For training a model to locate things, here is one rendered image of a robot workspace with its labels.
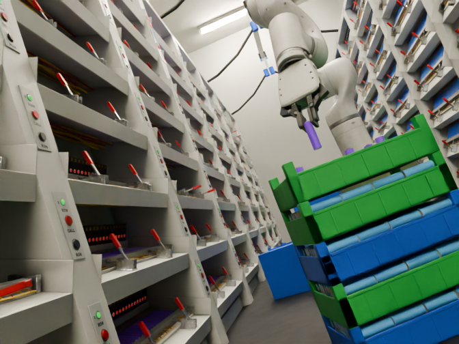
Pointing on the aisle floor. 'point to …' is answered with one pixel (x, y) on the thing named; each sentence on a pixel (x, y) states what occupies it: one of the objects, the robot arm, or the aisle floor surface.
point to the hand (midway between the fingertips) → (307, 119)
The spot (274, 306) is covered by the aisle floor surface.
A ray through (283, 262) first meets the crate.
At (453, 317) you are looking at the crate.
